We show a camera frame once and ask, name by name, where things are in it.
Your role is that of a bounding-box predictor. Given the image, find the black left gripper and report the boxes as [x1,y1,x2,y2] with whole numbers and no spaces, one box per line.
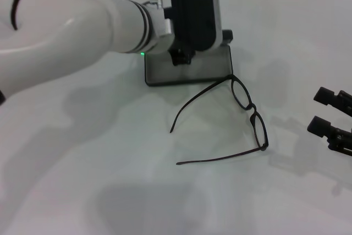
[168,48,199,67]

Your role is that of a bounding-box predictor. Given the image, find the black glasses case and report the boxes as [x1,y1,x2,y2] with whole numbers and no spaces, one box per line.
[145,29,235,86]

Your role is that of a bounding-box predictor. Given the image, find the black glasses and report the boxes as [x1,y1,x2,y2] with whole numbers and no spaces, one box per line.
[169,74,270,166]

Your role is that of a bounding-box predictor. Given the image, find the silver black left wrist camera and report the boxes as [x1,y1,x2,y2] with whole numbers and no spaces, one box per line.
[168,0,222,52]

